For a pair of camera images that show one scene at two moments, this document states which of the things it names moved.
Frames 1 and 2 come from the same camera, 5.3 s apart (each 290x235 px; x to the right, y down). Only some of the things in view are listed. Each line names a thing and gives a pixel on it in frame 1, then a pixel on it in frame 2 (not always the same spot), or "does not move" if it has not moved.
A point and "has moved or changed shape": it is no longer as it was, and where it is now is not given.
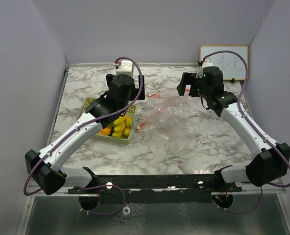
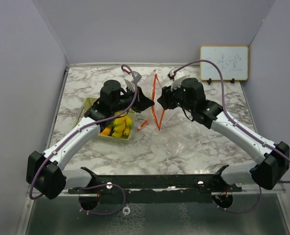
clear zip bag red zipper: (170, 113) has moved or changed shape
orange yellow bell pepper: (105, 131) does not move
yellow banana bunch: (121, 126) does not move
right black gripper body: (190, 79) → (176, 100)
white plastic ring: (126, 213) does not move
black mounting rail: (156, 188) does not move
